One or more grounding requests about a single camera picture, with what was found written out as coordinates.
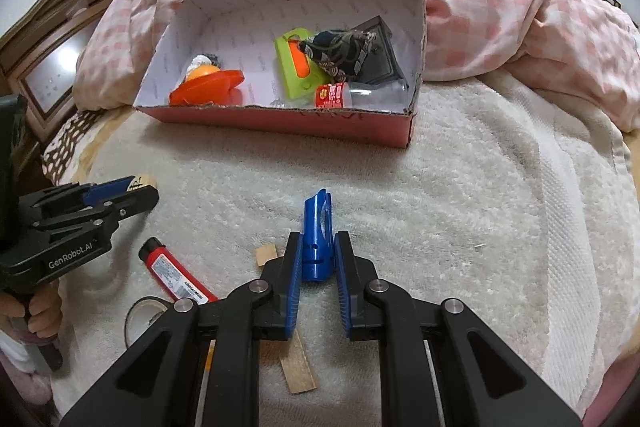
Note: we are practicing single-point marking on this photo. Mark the wooden stick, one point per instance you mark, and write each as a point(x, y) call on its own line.
point(266, 255)
point(145, 182)
point(300, 367)

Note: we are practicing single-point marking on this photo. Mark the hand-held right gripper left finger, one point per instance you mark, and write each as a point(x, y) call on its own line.
point(295, 277)

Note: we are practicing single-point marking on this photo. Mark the pink checked quilt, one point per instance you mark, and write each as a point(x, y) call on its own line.
point(500, 7)

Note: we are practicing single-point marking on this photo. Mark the person's left forearm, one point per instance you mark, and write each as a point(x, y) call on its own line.
point(15, 357)

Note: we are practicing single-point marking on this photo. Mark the person's left hand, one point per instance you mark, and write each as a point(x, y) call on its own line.
point(45, 312)

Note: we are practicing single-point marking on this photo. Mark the dark patterned cloth pouch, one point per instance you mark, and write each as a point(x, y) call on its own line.
point(340, 52)

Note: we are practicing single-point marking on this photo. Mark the brown polka dot bed sheet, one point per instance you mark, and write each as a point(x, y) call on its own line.
point(70, 142)

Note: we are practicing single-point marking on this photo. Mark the dark wooden headboard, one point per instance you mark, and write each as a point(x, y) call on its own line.
point(50, 72)

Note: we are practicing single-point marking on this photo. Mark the clear bottle with red label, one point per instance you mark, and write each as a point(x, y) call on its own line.
point(332, 96)

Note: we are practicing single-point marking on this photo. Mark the orange ball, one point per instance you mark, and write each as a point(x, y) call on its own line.
point(202, 73)

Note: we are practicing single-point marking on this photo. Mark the green orange toy knife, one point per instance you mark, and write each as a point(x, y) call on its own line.
point(290, 67)

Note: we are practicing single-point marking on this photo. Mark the grey white fuzzy item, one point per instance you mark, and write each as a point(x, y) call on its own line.
point(204, 60)

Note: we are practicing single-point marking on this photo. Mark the orange plastic disc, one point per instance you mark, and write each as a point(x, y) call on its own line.
point(215, 88)

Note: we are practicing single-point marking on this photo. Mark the red tube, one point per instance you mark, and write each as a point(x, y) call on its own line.
point(170, 272)

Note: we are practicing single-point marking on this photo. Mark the clear tape roll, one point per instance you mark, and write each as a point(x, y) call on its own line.
point(145, 300)

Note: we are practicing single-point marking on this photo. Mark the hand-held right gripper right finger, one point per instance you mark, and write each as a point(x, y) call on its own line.
point(342, 282)

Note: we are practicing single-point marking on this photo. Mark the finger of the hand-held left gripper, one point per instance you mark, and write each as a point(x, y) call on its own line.
point(107, 191)
point(137, 202)

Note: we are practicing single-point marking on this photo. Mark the blue plastic clip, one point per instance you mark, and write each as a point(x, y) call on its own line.
point(317, 237)

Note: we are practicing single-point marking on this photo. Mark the black square box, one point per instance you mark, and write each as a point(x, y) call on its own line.
point(385, 57)

